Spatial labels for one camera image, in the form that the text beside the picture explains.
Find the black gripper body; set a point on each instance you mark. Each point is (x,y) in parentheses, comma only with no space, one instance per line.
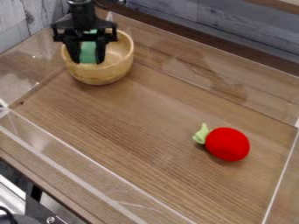
(81,25)

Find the black table leg bracket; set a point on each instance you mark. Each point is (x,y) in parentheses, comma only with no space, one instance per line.
(44,209)

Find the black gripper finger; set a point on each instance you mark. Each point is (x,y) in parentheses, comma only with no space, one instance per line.
(72,45)
(100,50)

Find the red plush tomato toy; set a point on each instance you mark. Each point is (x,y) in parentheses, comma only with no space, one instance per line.
(225,143)

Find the green rectangular block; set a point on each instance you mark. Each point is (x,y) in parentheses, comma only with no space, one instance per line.
(88,52)

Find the clear acrylic tray wall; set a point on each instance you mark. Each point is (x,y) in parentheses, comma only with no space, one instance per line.
(109,148)

